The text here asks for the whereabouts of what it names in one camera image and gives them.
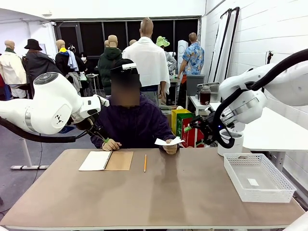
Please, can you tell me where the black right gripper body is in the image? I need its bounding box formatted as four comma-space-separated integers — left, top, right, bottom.
203, 111, 219, 145

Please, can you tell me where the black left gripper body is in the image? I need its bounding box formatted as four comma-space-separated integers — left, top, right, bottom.
71, 115, 96, 132

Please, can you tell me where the brown cover spiral notebook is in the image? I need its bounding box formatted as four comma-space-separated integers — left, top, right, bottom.
78, 150, 134, 172

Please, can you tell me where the white torn-out paper sheet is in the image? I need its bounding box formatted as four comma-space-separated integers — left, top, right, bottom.
154, 136, 185, 146

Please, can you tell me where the person's left forearm purple sleeve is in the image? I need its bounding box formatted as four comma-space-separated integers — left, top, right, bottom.
156, 125, 180, 148

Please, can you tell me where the person's right hand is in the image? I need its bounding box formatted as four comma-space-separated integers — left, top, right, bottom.
102, 139, 122, 152

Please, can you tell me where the person's left hand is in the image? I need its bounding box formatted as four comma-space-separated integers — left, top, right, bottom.
162, 139, 179, 155

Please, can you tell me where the red paper bag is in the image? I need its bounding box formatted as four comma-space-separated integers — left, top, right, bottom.
180, 117, 205, 148

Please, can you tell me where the yellow green cardboard box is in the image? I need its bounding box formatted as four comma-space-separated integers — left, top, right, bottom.
171, 108, 194, 142

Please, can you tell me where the white cylindrical bin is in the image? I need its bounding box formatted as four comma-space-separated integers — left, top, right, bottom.
218, 129, 244, 157

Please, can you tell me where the brown glass jar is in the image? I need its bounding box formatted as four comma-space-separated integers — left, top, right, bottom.
200, 86, 212, 105

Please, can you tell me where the person in purple jacket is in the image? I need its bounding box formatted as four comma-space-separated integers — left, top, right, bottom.
90, 93, 180, 149

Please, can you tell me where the grey storage bin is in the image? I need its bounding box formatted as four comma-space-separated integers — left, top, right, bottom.
186, 74, 205, 97

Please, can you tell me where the grey metal tray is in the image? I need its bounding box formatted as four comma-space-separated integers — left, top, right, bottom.
197, 82, 220, 92

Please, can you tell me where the white perforated plastic basket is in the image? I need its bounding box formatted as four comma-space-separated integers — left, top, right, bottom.
223, 153, 297, 203

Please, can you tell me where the mannequin in green puffer jacket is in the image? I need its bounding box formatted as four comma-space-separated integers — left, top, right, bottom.
98, 35, 123, 96

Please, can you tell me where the mannequin in floral shirt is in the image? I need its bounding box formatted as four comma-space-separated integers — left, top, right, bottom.
177, 32, 205, 109

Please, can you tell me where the person with face mask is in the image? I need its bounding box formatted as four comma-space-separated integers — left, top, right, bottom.
79, 52, 94, 74

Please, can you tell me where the mannequin with yellow scarf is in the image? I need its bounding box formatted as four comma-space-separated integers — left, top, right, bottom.
55, 39, 83, 93

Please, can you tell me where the large white table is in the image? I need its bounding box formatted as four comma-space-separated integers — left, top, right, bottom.
240, 101, 308, 171

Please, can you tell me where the black cap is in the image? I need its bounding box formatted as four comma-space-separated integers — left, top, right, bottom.
110, 58, 140, 75

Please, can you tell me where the white table leg foot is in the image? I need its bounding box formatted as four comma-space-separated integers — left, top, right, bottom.
11, 138, 50, 170

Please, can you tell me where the mannequin with black hat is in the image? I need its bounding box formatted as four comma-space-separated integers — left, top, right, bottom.
23, 38, 64, 97

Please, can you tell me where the mannequin with white towel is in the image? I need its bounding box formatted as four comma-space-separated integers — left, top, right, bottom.
122, 17, 171, 100

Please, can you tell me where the black framed white panel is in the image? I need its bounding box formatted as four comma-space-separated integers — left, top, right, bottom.
223, 6, 241, 79
208, 8, 233, 83

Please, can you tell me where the mannequin with green hat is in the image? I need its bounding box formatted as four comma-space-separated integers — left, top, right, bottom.
155, 36, 178, 73

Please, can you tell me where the mannequin in cream coat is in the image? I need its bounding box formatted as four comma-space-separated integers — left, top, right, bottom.
0, 40, 27, 99

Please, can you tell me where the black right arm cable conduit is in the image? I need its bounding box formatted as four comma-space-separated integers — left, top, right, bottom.
213, 49, 308, 149

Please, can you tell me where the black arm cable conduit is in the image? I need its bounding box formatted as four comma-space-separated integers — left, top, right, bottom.
0, 116, 97, 144
213, 49, 308, 149

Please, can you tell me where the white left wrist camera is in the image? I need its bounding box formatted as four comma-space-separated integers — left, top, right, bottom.
96, 94, 110, 108

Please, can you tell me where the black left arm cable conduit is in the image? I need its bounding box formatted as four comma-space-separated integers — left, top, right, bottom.
0, 116, 97, 144

